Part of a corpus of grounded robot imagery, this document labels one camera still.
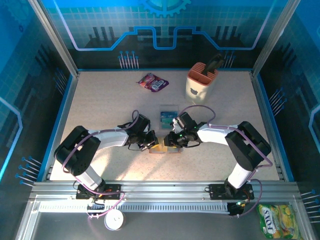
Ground teal credit card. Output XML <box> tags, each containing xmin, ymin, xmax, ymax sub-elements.
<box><xmin>160</xmin><ymin>118</ymin><xmax>176</xmax><ymax>130</ymax></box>

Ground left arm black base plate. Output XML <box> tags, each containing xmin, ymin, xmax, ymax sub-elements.
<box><xmin>75</xmin><ymin>183</ymin><xmax>123</xmax><ymax>201</ymax></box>

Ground aluminium side rail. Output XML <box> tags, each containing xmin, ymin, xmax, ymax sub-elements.
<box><xmin>42</xmin><ymin>71</ymin><xmax>81</xmax><ymax>182</ymax></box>
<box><xmin>249</xmin><ymin>70</ymin><xmax>288</xmax><ymax>182</ymax></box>

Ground purple candy bag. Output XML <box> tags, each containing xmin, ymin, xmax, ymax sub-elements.
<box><xmin>136</xmin><ymin>72</ymin><xmax>170</xmax><ymax>93</ymax></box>

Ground green yellow candy bag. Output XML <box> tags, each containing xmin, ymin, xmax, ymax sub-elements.
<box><xmin>257</xmin><ymin>203</ymin><xmax>302</xmax><ymax>240</ymax></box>

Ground aluminium frame post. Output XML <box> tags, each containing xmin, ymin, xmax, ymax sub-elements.
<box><xmin>27</xmin><ymin>0</ymin><xmax>80</xmax><ymax>78</ymax></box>
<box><xmin>251</xmin><ymin>0</ymin><xmax>303</xmax><ymax>78</ymax></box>

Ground tan leather card holder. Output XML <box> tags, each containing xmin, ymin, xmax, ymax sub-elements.
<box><xmin>148</xmin><ymin>143</ymin><xmax>182</xmax><ymax>155</ymax></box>

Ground black knife handle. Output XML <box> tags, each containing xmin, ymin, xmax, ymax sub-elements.
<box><xmin>201</xmin><ymin>53</ymin><xmax>224</xmax><ymax>76</ymax></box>

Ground black control box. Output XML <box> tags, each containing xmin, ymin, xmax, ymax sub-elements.
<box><xmin>227</xmin><ymin>201</ymin><xmax>248</xmax><ymax>217</ymax></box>

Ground cream knife block orange top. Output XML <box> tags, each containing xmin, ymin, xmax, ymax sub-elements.
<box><xmin>184</xmin><ymin>61</ymin><xmax>220</xmax><ymax>109</ymax></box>

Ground white slotted cable duct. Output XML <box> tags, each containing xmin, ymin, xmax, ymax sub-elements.
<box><xmin>37</xmin><ymin>201</ymin><xmax>231</xmax><ymax>214</ymax></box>

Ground white round cap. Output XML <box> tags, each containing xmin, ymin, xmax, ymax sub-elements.
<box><xmin>103</xmin><ymin>209</ymin><xmax>125</xmax><ymax>231</ymax></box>

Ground clear plastic tray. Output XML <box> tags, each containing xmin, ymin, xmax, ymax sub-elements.
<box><xmin>158</xmin><ymin>104</ymin><xmax>180</xmax><ymax>130</ymax></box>

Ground aluminium front rail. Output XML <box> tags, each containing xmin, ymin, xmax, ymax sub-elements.
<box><xmin>29</xmin><ymin>180</ymin><xmax>301</xmax><ymax>202</ymax></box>

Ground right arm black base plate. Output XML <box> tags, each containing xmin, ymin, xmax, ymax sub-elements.
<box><xmin>208</xmin><ymin>183</ymin><xmax>255</xmax><ymax>201</ymax></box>

